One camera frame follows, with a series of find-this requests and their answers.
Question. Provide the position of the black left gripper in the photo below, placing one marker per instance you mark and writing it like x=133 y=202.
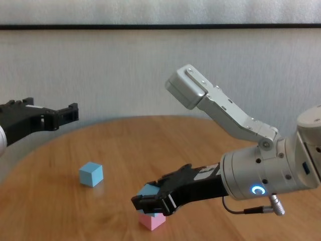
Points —
x=17 y=123

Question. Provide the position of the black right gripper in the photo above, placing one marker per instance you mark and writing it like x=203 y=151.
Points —
x=195 y=188

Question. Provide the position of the light blue cube block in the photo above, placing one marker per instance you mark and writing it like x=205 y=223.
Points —
x=149 y=190
x=89 y=175

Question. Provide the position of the pink cube block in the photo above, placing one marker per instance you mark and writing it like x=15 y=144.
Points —
x=150 y=222

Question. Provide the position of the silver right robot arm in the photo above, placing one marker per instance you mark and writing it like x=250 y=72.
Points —
x=276 y=170

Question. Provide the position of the frosted white window panel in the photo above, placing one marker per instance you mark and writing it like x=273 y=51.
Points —
x=160 y=11

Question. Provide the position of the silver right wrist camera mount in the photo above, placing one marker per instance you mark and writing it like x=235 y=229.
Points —
x=220 y=108

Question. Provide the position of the black wall rail strip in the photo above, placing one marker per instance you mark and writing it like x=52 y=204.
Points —
x=160 y=27

